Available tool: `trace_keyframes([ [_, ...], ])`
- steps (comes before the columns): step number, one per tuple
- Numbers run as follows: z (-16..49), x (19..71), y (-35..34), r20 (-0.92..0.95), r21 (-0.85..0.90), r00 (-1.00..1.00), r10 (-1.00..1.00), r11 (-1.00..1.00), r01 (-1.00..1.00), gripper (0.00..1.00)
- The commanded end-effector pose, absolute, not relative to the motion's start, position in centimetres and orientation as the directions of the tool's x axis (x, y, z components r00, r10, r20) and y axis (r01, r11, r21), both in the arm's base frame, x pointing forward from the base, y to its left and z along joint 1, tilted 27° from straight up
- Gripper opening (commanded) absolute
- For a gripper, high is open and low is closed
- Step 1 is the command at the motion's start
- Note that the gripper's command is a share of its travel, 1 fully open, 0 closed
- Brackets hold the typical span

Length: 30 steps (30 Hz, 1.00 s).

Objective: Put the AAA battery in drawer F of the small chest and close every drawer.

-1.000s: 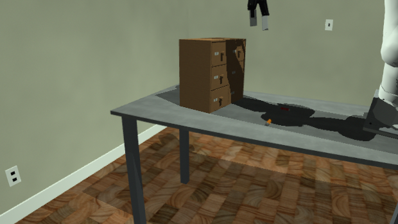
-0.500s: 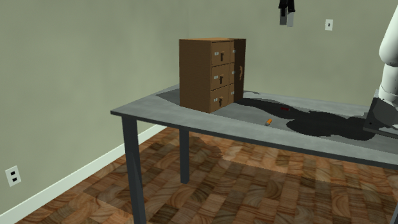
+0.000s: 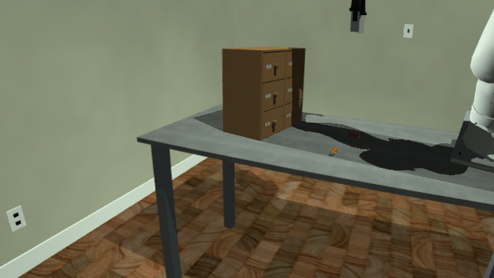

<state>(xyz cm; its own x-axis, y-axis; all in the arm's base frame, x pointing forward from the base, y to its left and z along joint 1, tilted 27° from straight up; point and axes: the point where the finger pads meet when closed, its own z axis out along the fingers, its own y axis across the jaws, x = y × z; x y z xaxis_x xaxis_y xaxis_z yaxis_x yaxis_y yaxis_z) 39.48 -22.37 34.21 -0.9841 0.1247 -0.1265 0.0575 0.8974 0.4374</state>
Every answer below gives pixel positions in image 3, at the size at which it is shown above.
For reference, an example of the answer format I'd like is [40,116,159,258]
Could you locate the brown chest of drawers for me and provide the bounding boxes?
[222,47,305,141]

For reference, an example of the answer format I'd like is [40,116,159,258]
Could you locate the orange battery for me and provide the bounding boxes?
[329,147,338,156]

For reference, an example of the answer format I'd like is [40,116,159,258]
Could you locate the brown wooden drawer front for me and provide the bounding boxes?
[284,76,303,103]
[261,106,283,139]
[262,51,285,81]
[261,79,284,111]
[285,50,304,76]
[284,100,302,128]

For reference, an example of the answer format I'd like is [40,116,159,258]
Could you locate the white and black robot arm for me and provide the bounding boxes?
[463,10,494,162]

